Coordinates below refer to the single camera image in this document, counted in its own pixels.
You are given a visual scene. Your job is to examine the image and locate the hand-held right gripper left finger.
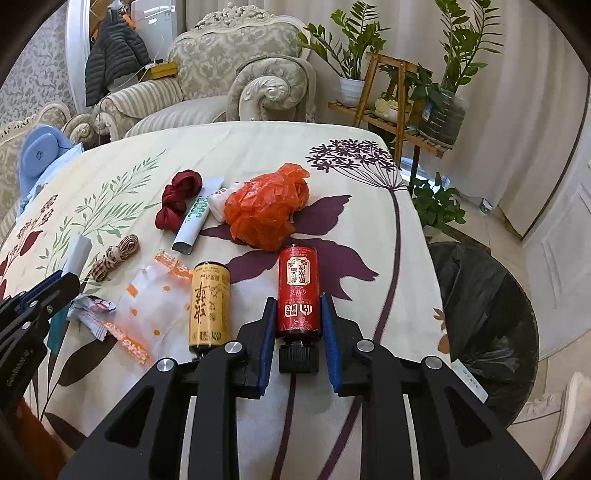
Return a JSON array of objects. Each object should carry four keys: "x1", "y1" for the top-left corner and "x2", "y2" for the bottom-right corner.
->
[{"x1": 58, "y1": 298, "x2": 278, "y2": 480}]

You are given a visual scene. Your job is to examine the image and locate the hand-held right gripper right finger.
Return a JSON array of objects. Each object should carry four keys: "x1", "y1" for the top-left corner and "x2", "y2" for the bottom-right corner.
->
[{"x1": 321, "y1": 294, "x2": 541, "y2": 480}]

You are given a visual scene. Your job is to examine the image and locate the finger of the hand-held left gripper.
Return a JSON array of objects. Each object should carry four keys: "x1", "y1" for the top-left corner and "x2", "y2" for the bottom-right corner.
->
[
  {"x1": 0, "y1": 270, "x2": 64, "y2": 320},
  {"x1": 22, "y1": 273, "x2": 82, "y2": 343}
]

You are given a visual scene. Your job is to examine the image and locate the red drink bottle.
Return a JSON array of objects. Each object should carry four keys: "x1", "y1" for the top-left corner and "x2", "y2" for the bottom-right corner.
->
[{"x1": 277, "y1": 246, "x2": 322, "y2": 374}]

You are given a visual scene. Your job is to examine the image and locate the white tube sachet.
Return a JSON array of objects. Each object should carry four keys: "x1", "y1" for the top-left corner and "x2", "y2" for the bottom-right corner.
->
[{"x1": 172, "y1": 176, "x2": 225, "y2": 256}]

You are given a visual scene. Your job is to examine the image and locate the black-lined trash bin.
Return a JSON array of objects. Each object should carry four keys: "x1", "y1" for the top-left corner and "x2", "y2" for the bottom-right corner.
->
[{"x1": 427, "y1": 242, "x2": 540, "y2": 428}]

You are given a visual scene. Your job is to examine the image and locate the crumpled silver wrapper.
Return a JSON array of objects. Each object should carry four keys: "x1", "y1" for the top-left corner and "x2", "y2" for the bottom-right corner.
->
[{"x1": 66, "y1": 295, "x2": 116, "y2": 342}]

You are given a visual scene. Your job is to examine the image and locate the teal packet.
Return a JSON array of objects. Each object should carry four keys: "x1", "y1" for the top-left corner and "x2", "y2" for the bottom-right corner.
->
[{"x1": 46, "y1": 309, "x2": 70, "y2": 354}]

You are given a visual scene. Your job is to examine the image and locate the brown twine bundle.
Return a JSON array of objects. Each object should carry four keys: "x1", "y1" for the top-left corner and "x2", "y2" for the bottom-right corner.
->
[{"x1": 91, "y1": 234, "x2": 140, "y2": 282}]

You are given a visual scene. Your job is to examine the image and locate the yellow drink bottle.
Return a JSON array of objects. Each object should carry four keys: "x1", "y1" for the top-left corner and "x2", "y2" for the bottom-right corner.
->
[{"x1": 188, "y1": 261, "x2": 232, "y2": 358}]

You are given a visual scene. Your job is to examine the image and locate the clear orange-printed plastic bag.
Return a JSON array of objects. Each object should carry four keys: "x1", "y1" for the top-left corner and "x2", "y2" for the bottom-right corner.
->
[{"x1": 104, "y1": 249, "x2": 194, "y2": 365}]

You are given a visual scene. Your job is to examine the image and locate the light blue cloth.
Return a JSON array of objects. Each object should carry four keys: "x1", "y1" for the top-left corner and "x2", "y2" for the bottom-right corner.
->
[{"x1": 23, "y1": 145, "x2": 86, "y2": 204}]

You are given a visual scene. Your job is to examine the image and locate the light blue plastic object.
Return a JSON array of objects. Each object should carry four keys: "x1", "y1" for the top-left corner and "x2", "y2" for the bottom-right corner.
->
[{"x1": 21, "y1": 126, "x2": 75, "y2": 195}]

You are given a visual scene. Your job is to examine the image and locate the orange plastic bag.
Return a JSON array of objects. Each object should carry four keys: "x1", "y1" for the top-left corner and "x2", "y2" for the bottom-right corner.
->
[{"x1": 224, "y1": 162, "x2": 311, "y2": 252}]

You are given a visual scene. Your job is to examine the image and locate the white crumpled packet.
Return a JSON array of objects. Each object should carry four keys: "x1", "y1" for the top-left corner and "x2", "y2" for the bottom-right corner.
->
[{"x1": 208, "y1": 182, "x2": 234, "y2": 224}]

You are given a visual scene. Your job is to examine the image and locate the dark red ribbon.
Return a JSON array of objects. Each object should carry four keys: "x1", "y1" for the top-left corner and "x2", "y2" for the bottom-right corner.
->
[{"x1": 156, "y1": 169, "x2": 204, "y2": 232}]

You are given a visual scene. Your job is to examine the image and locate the beige ornate sofa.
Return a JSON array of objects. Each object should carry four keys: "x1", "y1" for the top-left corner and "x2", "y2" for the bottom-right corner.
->
[{"x1": 0, "y1": 102, "x2": 100, "y2": 232}]

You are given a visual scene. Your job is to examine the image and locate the low green floor plant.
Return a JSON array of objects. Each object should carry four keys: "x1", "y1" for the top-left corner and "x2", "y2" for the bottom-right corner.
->
[{"x1": 409, "y1": 173, "x2": 467, "y2": 241}]

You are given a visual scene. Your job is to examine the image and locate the floral printed tablecloth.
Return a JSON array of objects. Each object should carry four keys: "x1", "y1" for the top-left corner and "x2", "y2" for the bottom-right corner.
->
[{"x1": 0, "y1": 121, "x2": 455, "y2": 480}]

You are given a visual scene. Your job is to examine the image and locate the white fluffy slipper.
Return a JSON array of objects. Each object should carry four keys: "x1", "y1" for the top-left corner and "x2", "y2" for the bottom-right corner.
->
[
  {"x1": 510, "y1": 392, "x2": 561, "y2": 425},
  {"x1": 542, "y1": 371, "x2": 591, "y2": 480}
]

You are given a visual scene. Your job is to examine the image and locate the cabbage-shaped ornament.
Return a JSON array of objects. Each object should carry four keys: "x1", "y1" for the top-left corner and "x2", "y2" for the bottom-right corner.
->
[{"x1": 374, "y1": 95, "x2": 400, "y2": 121}]

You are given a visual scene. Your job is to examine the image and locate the dark puffer jacket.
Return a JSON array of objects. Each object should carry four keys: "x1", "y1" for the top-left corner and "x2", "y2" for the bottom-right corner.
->
[{"x1": 84, "y1": 9, "x2": 151, "y2": 107}]

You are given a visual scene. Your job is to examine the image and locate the tall green plant dark pot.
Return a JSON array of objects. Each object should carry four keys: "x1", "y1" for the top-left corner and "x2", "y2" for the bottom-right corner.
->
[{"x1": 418, "y1": 0, "x2": 504, "y2": 148}]

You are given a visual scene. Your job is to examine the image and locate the green plant in white pot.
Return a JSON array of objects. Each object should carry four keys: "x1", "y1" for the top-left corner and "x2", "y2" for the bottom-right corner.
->
[{"x1": 298, "y1": 2, "x2": 386, "y2": 106}]

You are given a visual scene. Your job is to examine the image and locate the white door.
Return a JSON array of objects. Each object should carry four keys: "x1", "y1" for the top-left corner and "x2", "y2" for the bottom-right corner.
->
[{"x1": 522, "y1": 157, "x2": 591, "y2": 333}]

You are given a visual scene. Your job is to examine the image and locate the wooden plant stand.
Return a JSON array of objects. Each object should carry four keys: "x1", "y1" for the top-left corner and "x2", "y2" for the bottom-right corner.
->
[{"x1": 329, "y1": 52, "x2": 455, "y2": 160}]

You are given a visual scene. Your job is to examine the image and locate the beige ornate armchair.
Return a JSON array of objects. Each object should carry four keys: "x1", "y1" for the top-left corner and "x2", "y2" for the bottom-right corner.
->
[{"x1": 92, "y1": 10, "x2": 317, "y2": 141}]

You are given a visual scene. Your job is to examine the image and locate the small leafy pothos plant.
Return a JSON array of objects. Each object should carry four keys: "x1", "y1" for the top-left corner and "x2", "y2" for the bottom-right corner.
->
[{"x1": 379, "y1": 65, "x2": 444, "y2": 116}]

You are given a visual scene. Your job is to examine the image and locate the white standing air conditioner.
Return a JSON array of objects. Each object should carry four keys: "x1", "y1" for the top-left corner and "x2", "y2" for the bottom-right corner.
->
[{"x1": 129, "y1": 0, "x2": 178, "y2": 42}]

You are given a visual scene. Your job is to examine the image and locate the beige curtain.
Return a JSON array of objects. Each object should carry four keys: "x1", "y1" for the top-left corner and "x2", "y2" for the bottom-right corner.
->
[{"x1": 383, "y1": 0, "x2": 578, "y2": 236}]

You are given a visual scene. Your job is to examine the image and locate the white curved frame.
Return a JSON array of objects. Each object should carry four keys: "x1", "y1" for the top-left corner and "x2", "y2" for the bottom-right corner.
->
[{"x1": 65, "y1": 0, "x2": 95, "y2": 116}]

